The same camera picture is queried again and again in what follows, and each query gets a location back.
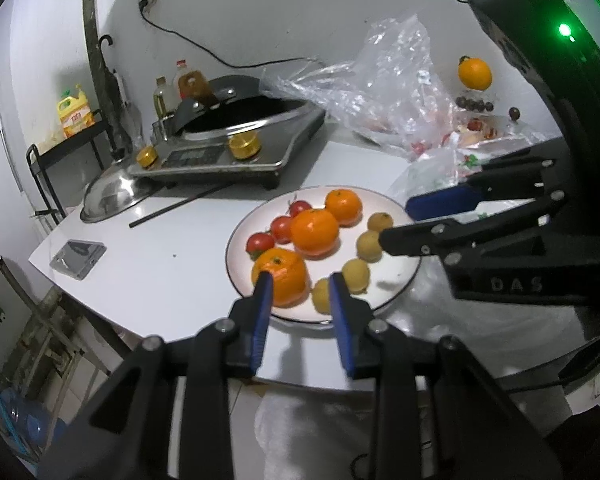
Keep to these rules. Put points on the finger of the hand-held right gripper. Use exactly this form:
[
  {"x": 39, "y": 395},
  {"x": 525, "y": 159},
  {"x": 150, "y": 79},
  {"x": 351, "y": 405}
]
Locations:
[
  {"x": 445, "y": 201},
  {"x": 415, "y": 240}
]

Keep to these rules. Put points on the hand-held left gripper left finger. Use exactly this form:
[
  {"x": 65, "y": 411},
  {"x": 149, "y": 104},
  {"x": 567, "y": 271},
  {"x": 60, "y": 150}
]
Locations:
[{"x": 262, "y": 320}]

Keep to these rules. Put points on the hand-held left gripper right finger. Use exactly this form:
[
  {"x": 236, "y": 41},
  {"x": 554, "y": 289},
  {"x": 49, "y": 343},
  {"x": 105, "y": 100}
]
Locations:
[{"x": 342, "y": 325}]

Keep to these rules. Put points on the printed white plastic bag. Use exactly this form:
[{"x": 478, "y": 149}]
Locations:
[{"x": 445, "y": 165}]

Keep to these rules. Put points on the small yellow round fruit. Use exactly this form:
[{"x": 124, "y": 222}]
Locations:
[
  {"x": 380, "y": 221},
  {"x": 369, "y": 246},
  {"x": 321, "y": 295},
  {"x": 356, "y": 272}
]

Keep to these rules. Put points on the white round plate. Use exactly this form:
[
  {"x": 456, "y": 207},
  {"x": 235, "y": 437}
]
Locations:
[{"x": 395, "y": 280}]

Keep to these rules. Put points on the orange tangerine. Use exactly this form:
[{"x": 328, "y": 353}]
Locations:
[
  {"x": 315, "y": 232},
  {"x": 344, "y": 205},
  {"x": 285, "y": 270}
]

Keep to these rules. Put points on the red cherry tomato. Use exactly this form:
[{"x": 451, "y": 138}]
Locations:
[
  {"x": 281, "y": 227},
  {"x": 300, "y": 207},
  {"x": 260, "y": 242}
]

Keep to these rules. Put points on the clear plastic bag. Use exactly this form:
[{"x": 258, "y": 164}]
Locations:
[{"x": 395, "y": 75}]

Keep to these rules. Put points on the bagged cherry tomato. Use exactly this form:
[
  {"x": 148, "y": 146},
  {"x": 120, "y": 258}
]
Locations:
[
  {"x": 475, "y": 124},
  {"x": 420, "y": 147}
]

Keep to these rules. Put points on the single dark grape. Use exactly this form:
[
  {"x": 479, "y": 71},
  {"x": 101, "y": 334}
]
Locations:
[{"x": 514, "y": 112}]

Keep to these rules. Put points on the dark grape cluster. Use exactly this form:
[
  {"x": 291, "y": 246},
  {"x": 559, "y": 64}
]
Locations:
[{"x": 475, "y": 105}]

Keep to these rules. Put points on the large orange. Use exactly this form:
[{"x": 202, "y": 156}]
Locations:
[{"x": 475, "y": 75}]

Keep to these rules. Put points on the black chopstick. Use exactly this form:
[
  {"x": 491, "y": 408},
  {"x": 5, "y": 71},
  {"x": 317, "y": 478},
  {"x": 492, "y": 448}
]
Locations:
[{"x": 180, "y": 205}]

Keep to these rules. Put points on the steel induction cooker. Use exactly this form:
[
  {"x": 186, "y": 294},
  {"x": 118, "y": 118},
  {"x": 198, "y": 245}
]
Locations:
[{"x": 280, "y": 145}]

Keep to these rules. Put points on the grey smartphone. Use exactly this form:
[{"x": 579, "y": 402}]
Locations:
[{"x": 77, "y": 259}]

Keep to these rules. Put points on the steel wok lid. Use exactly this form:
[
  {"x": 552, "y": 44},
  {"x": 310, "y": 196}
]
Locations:
[{"x": 110, "y": 195}]

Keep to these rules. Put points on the clear bottle with red cap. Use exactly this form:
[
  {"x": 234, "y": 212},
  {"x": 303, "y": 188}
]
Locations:
[{"x": 182, "y": 82}]

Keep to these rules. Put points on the black metal rack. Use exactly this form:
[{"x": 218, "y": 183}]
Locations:
[{"x": 97, "y": 127}]

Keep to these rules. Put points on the blue water jug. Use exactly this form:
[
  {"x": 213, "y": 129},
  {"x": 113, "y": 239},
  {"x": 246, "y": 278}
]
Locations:
[{"x": 25, "y": 420}]

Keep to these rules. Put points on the black folded umbrella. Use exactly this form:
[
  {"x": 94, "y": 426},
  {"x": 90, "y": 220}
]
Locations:
[{"x": 111, "y": 105}]

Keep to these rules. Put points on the yellow detergent bottle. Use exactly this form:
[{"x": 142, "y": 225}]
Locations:
[{"x": 75, "y": 117}]

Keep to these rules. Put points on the white refrigerator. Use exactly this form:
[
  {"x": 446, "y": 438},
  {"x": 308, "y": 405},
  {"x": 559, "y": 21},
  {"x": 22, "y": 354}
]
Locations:
[{"x": 30, "y": 85}]

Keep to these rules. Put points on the grey vertical pipe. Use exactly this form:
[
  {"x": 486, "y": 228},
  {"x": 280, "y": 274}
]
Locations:
[{"x": 91, "y": 20}]

